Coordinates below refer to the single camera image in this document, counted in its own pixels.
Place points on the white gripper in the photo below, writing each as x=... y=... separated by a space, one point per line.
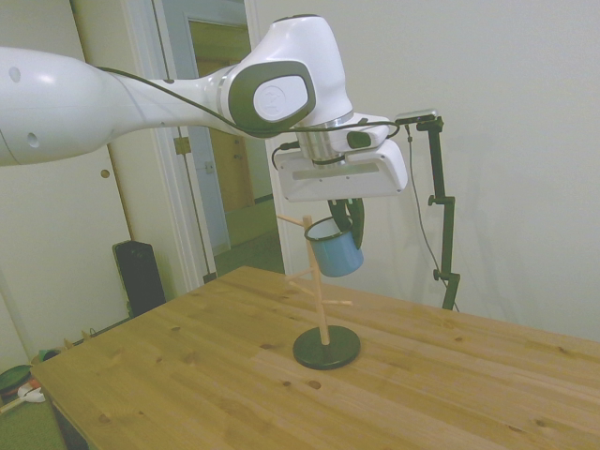
x=337 y=180

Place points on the light blue enamel mug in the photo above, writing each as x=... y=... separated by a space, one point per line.
x=335 y=258

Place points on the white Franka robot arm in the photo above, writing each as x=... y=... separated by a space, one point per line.
x=47 y=103

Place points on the wooden mug tree black base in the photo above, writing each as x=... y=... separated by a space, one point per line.
x=327 y=349

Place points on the wooden hallway door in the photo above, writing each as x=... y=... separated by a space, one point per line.
x=234 y=173

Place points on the white open room door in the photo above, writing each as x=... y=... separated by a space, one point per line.
x=201 y=211

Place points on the metal door latch plate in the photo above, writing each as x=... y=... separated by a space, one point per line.
x=208 y=168

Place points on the brass door hinge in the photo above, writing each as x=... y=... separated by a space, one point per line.
x=182 y=145

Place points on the white closet door with knob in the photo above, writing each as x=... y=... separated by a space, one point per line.
x=136 y=197

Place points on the black box on floor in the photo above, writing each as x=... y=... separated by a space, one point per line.
x=139 y=276

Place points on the white floor item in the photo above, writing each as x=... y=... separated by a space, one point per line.
x=34 y=396

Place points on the green round floor item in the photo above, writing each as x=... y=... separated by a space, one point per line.
x=14 y=379

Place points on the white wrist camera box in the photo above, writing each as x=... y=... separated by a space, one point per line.
x=365 y=138

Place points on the black camera stand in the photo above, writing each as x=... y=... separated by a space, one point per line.
x=447 y=234

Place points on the silver exterior camera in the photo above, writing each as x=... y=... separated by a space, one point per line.
x=417 y=116

